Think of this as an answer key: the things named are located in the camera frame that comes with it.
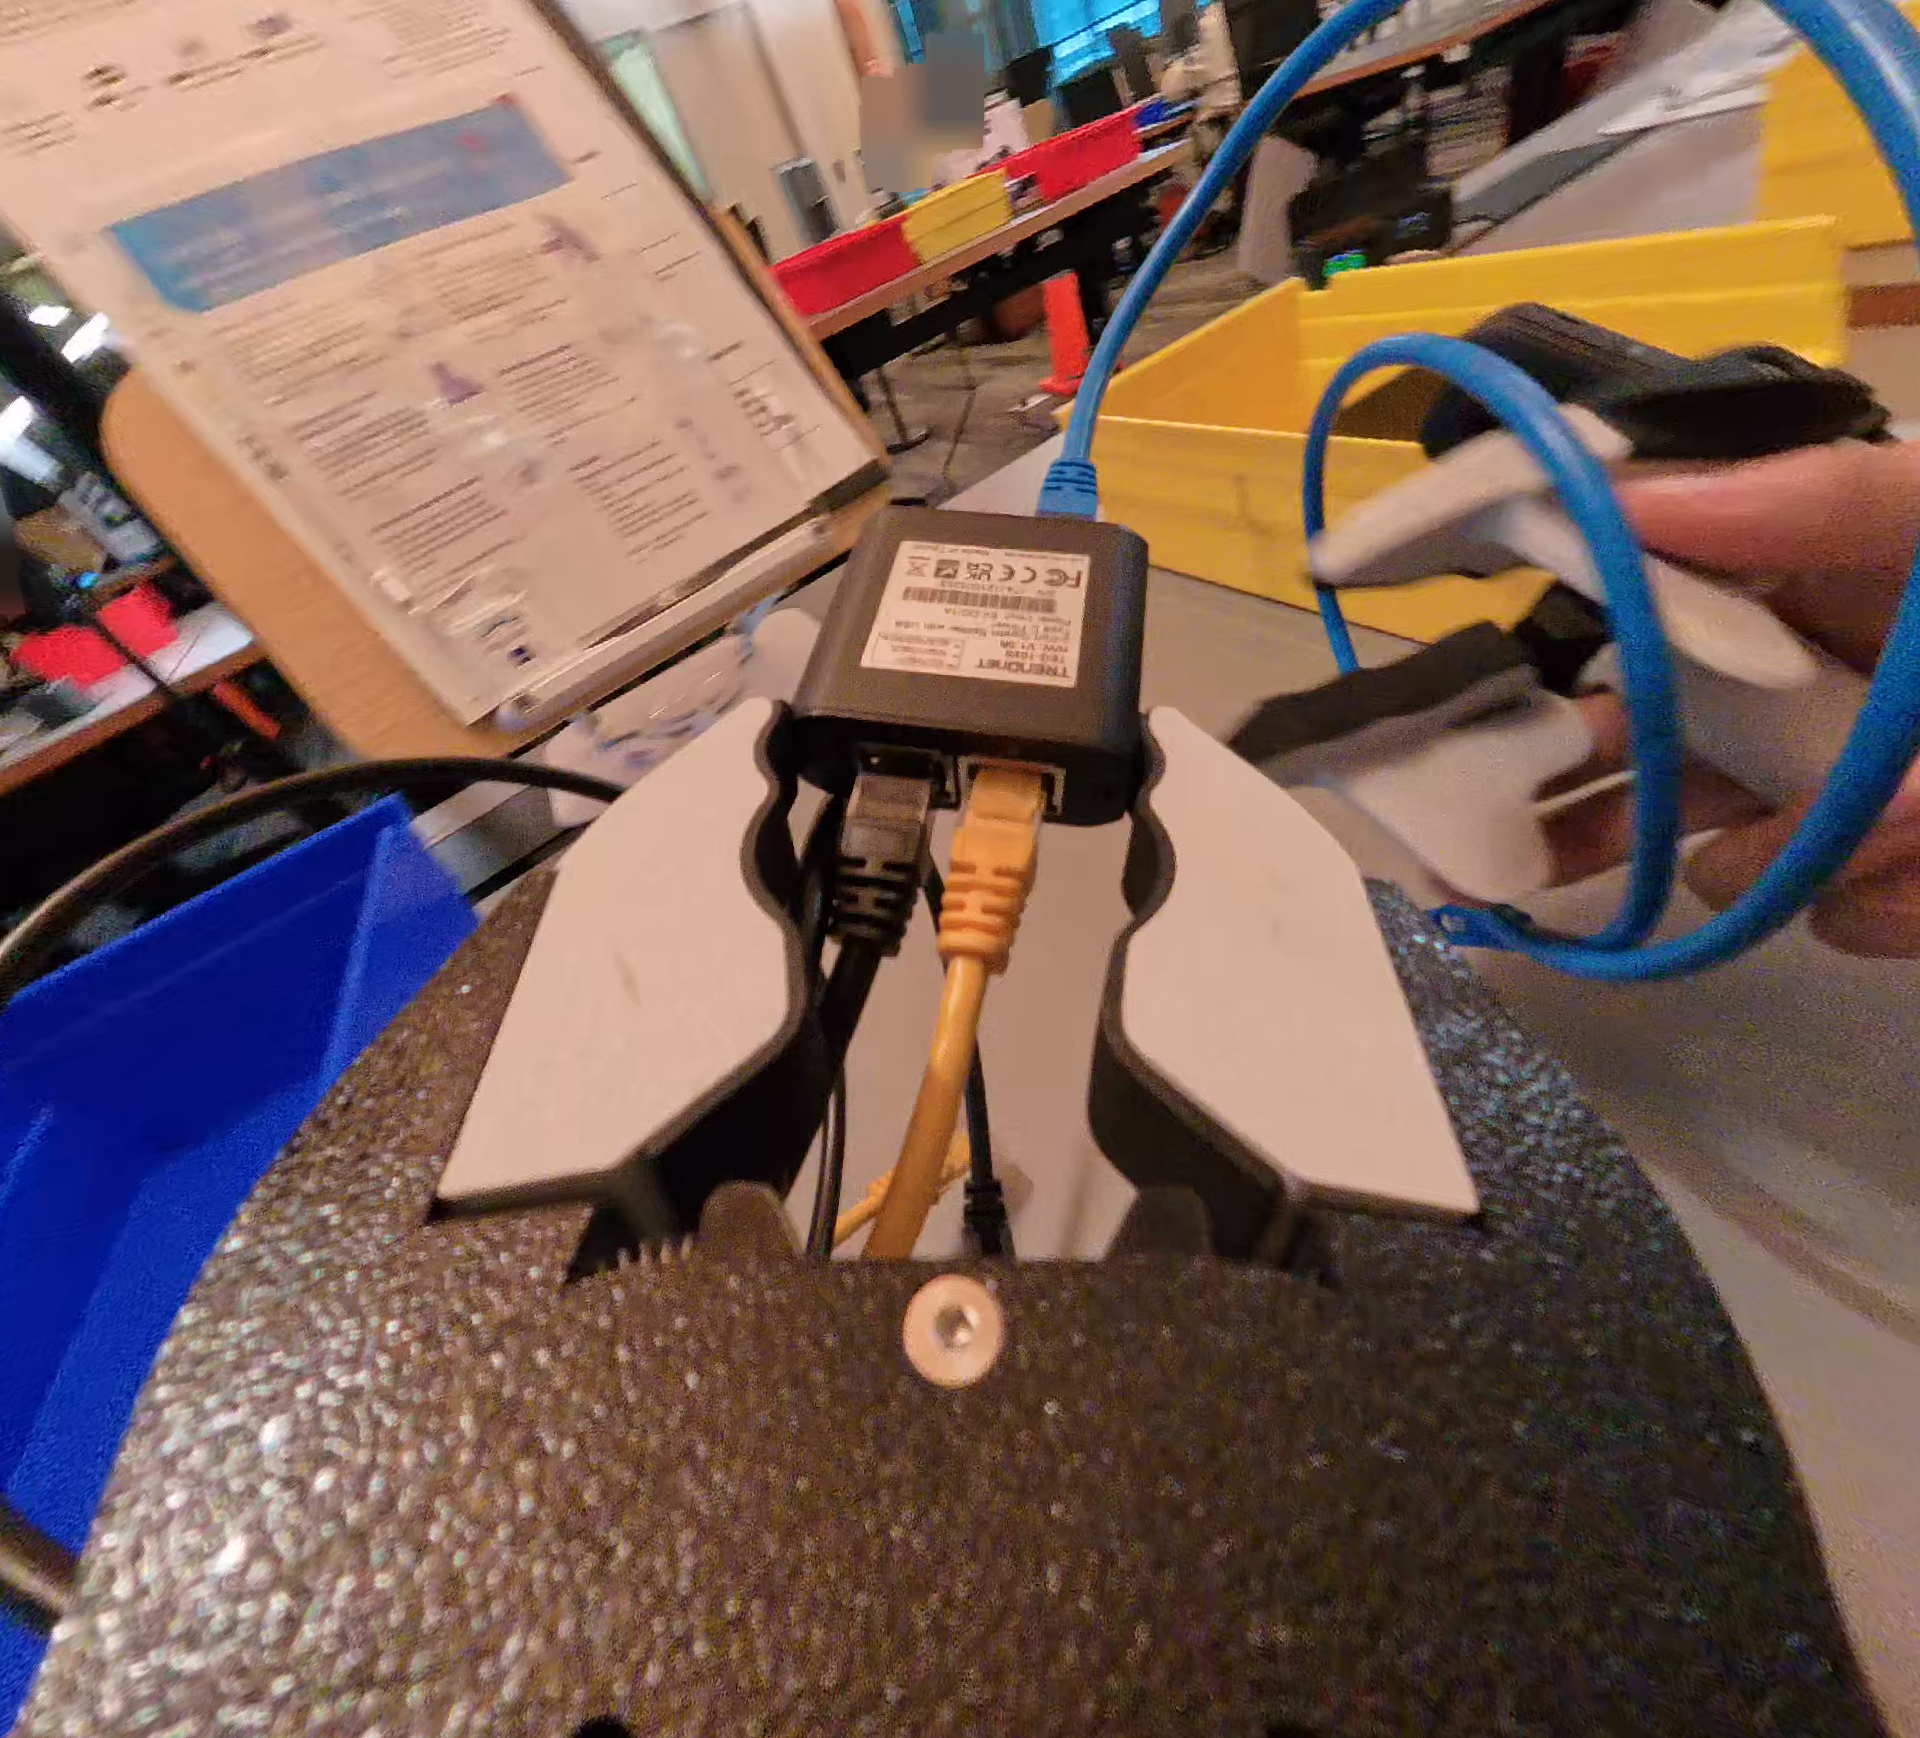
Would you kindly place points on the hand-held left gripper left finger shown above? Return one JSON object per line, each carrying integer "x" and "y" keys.
{"x": 632, "y": 1018}

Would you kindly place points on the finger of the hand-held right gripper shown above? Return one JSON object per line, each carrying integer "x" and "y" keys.
{"x": 1439, "y": 515}
{"x": 1439, "y": 778}

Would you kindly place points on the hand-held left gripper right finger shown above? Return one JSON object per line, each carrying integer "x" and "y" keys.
{"x": 1275, "y": 1034}

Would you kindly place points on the black network adapter box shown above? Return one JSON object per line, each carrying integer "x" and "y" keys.
{"x": 959, "y": 735}

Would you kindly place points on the blue plastic bin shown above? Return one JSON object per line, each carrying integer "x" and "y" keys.
{"x": 151, "y": 1093}

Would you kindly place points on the grey desk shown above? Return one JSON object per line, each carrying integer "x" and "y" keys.
{"x": 1680, "y": 1139}

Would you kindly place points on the person's right hand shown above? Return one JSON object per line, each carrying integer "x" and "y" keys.
{"x": 1800, "y": 539}

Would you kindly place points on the orange traffic cone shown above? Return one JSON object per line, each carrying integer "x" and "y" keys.
{"x": 1062, "y": 344}

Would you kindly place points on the red plastic bin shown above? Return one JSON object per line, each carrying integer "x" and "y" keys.
{"x": 839, "y": 266}
{"x": 1073, "y": 156}

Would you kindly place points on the black computer monitor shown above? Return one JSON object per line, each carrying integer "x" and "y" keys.
{"x": 1267, "y": 28}

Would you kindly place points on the long wooden table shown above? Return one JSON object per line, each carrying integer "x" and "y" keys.
{"x": 975, "y": 262}

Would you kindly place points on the small yellow plastic bin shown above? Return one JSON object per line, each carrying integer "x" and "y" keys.
{"x": 957, "y": 217}

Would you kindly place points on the instruction sheet on clipboard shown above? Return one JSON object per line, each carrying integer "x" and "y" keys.
{"x": 225, "y": 523}

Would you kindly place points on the printed instruction sheet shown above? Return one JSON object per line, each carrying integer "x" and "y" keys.
{"x": 374, "y": 270}

